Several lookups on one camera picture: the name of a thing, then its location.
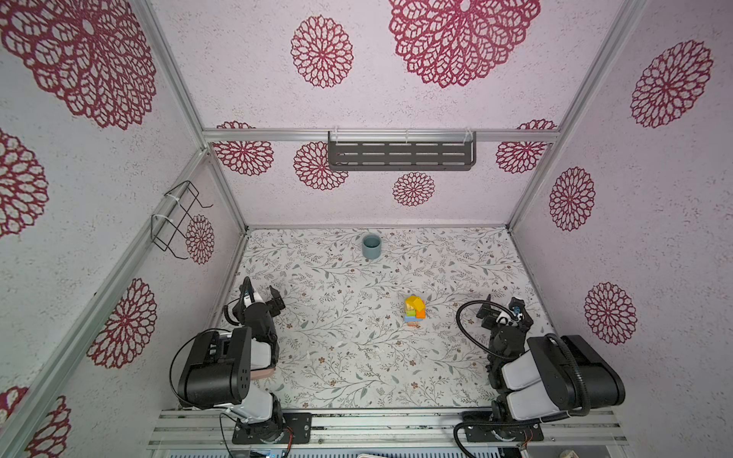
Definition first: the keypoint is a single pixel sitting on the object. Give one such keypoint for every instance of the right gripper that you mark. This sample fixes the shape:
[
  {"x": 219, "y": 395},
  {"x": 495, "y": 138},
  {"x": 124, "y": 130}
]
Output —
[{"x": 492, "y": 319}]

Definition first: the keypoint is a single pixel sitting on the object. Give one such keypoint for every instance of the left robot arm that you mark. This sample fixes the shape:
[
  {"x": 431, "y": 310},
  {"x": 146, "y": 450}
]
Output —
[{"x": 221, "y": 365}]

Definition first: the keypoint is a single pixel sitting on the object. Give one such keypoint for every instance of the grey wall shelf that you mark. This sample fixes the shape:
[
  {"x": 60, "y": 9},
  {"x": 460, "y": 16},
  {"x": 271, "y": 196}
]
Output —
[{"x": 406, "y": 155}]

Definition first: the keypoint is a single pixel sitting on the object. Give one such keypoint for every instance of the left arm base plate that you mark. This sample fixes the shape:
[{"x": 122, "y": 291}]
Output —
[{"x": 290, "y": 428}]

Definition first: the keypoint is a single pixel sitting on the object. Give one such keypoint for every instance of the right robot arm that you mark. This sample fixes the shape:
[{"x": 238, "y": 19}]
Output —
[{"x": 546, "y": 378}]

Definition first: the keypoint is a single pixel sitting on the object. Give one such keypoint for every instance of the pink flat block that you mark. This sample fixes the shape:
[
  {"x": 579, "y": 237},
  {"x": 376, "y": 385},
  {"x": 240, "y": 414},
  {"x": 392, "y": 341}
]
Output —
[{"x": 262, "y": 373}]

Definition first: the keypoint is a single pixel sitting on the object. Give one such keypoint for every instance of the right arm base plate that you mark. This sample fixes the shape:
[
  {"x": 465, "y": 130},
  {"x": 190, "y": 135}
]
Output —
[{"x": 481, "y": 427}]

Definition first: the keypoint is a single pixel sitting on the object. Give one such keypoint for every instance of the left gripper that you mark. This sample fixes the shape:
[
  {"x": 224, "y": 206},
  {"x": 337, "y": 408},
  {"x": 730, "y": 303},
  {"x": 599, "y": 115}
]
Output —
[{"x": 275, "y": 307}]

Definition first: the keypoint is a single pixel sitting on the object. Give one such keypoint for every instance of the yellow triangular block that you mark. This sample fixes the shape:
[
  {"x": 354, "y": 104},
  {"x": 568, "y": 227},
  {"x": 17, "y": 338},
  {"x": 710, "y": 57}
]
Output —
[{"x": 415, "y": 304}]

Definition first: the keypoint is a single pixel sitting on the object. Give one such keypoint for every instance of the teal cup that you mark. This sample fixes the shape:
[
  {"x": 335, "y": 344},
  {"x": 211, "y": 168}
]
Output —
[{"x": 371, "y": 247}]

